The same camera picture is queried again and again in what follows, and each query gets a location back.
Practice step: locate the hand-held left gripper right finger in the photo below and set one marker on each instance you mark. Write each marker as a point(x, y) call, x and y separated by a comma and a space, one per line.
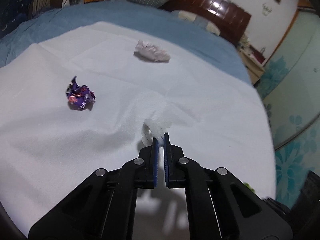
point(167, 160)

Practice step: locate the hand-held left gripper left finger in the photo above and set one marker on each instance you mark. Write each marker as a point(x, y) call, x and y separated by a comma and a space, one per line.
point(155, 162)

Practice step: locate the purple candy wrapper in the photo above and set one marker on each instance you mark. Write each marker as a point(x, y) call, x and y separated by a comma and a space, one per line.
point(80, 98)

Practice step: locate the pink white tissue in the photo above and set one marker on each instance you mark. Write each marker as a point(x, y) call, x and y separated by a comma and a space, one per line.
point(150, 52)

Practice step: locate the green wrapper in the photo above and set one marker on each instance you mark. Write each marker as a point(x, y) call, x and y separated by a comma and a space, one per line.
point(248, 187)

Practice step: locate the white cloth sheet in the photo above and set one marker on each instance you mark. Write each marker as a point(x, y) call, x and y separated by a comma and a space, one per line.
point(75, 142)

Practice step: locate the flower patterned wardrobe door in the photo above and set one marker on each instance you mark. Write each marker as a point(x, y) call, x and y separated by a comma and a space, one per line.
point(292, 105)

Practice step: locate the light wooden nightstand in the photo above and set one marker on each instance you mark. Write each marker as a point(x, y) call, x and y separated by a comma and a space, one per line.
point(252, 67)

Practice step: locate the red box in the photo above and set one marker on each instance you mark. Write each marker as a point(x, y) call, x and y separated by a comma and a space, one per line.
point(258, 55)

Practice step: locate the dark wooden headboard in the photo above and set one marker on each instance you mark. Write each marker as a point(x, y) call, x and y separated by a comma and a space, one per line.
point(225, 12)

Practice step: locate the bed with blue sheet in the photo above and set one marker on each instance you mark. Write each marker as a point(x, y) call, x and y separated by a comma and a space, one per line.
point(100, 12)

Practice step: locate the white deer head decoration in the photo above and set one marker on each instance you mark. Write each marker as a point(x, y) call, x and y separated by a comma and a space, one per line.
point(267, 8)

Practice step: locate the dark blue starry blanket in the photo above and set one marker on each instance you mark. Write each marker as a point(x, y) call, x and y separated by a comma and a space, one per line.
point(15, 7)

